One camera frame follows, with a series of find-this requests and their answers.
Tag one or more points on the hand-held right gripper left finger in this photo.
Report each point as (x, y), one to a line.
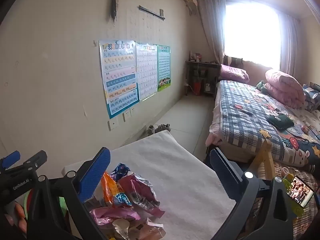
(97, 175)

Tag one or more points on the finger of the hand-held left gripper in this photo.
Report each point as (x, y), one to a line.
(10, 158)
(36, 160)

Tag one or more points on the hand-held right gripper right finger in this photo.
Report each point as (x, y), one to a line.
(220, 165)

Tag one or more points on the orange snack wrapper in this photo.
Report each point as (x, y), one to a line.
(112, 190)

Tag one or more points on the magenta snack wrapper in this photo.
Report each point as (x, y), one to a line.
(135, 185)

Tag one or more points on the pale pink wrapper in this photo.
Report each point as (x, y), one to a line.
(112, 216)

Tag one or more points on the red bin with green rim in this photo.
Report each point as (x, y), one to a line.
(63, 203)

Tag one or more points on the small paper cup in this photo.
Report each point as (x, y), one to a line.
(121, 227)

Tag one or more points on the tan wrapper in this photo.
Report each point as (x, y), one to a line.
(150, 232)

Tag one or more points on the person's left hand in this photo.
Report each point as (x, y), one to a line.
(22, 221)

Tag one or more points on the white towel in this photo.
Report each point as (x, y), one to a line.
(180, 180)

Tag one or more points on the grey plush slipper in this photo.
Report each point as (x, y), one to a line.
(150, 130)
(162, 128)

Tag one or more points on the red bag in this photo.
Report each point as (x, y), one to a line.
(196, 86)

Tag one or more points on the smartphone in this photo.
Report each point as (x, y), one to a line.
(300, 192)

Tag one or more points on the green plush toy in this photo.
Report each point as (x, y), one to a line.
(261, 86)

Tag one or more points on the green phone stand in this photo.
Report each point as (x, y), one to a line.
(298, 211)

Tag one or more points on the purple pillow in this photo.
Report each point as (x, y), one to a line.
(233, 73)

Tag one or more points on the pink folded blanket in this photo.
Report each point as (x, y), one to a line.
(285, 87)

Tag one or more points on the dark side table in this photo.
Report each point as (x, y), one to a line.
(200, 65)

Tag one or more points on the sheer white curtain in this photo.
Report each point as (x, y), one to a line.
(290, 47)
(212, 30)

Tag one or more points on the bright window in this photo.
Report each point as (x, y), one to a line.
(252, 32)

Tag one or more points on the white wall socket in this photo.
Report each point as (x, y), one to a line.
(112, 124)
(134, 109)
(126, 115)

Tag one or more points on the green wall poster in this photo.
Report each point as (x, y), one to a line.
(163, 67)

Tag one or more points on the white wall poster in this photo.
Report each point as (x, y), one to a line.
(147, 72)

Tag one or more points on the metal wall rail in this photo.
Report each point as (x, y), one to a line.
(151, 12)

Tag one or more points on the dark wall hanging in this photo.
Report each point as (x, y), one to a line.
(115, 2)

